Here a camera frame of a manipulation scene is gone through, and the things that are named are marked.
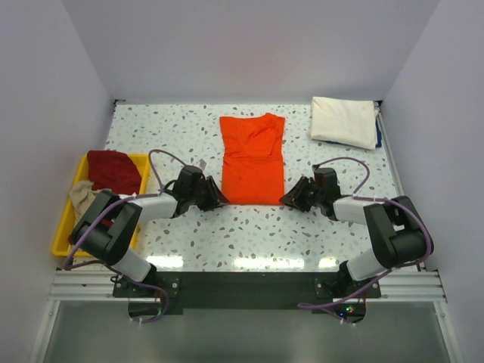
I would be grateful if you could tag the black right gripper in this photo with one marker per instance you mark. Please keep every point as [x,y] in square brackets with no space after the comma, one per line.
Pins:
[293,197]

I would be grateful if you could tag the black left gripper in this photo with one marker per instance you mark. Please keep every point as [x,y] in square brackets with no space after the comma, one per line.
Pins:
[215,199]

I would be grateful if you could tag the orange t-shirt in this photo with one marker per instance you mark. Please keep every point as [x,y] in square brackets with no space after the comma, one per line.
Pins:
[253,166]

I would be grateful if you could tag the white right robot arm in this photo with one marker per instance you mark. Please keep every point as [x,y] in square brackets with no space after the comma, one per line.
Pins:
[365,267]

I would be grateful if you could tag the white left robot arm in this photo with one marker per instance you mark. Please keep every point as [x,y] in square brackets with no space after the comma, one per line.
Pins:
[105,230]

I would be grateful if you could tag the folded cream t-shirt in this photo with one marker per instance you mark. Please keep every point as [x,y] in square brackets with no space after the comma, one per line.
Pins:
[346,122]

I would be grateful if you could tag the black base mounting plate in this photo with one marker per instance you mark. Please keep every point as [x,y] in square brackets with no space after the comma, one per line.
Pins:
[175,292]

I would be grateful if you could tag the folded blue t-shirt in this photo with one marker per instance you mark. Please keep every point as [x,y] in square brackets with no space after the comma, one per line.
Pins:
[378,133]

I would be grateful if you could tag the dark red t-shirt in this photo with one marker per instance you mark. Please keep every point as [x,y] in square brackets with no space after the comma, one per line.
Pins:
[109,169]

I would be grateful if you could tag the beige t-shirt in bin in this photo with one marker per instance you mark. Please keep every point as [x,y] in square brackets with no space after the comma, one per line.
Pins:
[82,196]

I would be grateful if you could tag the yellow plastic bin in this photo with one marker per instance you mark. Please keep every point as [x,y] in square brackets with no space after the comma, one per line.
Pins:
[61,246]

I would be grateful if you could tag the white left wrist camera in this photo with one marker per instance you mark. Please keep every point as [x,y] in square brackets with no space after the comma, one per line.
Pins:
[202,164]

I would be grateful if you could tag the aluminium frame rail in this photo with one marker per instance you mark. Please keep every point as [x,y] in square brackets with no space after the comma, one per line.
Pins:
[397,239]

